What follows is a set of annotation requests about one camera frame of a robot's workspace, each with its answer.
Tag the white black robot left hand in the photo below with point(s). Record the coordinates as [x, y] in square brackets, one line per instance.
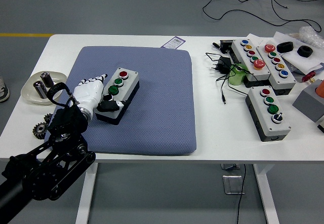
[87, 92]

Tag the grey four-button control box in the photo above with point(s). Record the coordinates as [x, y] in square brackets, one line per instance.
[263, 117]
[126, 84]

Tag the five-button box red mushroom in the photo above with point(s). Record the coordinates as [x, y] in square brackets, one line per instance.
[243, 54]
[284, 82]

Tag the dark metal cylinder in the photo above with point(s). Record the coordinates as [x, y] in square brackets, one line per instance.
[47, 79]
[40, 89]

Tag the small dark metal gear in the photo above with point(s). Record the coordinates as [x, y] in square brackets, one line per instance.
[47, 118]

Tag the beige shallow dish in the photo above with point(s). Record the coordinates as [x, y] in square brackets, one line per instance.
[28, 92]

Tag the large dark metal gear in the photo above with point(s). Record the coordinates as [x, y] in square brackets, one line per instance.
[39, 130]

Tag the blue-grey padded mat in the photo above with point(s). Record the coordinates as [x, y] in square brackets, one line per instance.
[157, 107]

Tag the grey white shoe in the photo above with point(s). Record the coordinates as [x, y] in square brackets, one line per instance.
[3, 91]

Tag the white table leg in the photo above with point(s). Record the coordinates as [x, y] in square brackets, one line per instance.
[86, 191]
[265, 191]

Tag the purple barcode label card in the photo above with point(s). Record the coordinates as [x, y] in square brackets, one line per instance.
[173, 42]

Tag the black power adapter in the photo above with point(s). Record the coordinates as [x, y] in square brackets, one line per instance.
[222, 63]

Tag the small black box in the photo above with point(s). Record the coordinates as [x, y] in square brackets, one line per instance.
[225, 45]

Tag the green plastic piece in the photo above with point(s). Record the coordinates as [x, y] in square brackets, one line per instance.
[235, 78]

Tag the metal floor plate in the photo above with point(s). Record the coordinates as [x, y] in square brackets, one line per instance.
[231, 184]

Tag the white paper sheet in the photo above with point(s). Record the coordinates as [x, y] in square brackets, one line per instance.
[298, 63]

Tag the grey block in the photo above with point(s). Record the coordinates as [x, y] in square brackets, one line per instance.
[307, 105]

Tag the clear bubble wrap bag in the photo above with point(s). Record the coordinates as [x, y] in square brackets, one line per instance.
[310, 35]

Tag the orange object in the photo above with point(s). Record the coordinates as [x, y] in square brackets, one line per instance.
[321, 89]

